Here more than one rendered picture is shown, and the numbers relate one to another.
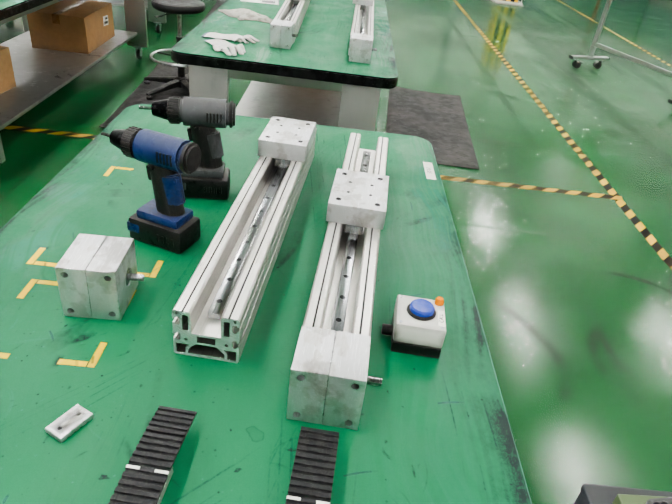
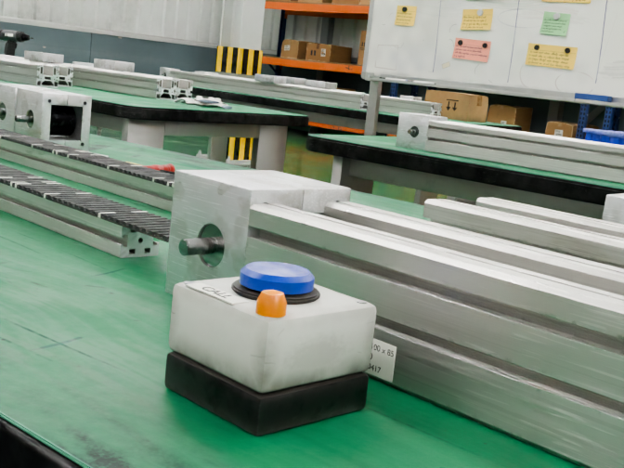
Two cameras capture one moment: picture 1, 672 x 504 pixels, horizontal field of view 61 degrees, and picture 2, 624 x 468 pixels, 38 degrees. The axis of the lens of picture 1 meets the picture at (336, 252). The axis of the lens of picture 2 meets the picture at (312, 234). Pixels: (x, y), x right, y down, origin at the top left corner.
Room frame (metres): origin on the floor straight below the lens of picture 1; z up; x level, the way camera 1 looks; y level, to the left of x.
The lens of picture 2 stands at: (1.08, -0.49, 0.96)
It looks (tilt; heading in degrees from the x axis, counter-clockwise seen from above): 10 degrees down; 133
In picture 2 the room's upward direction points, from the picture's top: 6 degrees clockwise
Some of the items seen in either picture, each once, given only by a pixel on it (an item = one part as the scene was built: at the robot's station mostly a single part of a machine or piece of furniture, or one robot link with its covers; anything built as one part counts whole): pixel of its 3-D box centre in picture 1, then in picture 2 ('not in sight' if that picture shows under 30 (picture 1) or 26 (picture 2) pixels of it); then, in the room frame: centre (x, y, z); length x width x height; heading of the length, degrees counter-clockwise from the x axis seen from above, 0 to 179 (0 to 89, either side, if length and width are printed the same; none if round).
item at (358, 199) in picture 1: (358, 203); not in sight; (1.03, -0.03, 0.87); 0.16 x 0.11 x 0.07; 178
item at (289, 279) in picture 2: (421, 309); (276, 285); (0.74, -0.15, 0.84); 0.04 x 0.04 x 0.02
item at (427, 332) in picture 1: (412, 324); (281, 341); (0.74, -0.14, 0.81); 0.10 x 0.08 x 0.06; 88
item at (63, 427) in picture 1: (69, 422); not in sight; (0.48, 0.31, 0.78); 0.05 x 0.03 x 0.01; 154
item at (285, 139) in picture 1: (287, 143); not in sight; (1.28, 0.15, 0.87); 0.16 x 0.11 x 0.07; 178
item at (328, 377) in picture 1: (337, 378); (245, 240); (0.58, -0.03, 0.83); 0.12 x 0.09 x 0.10; 88
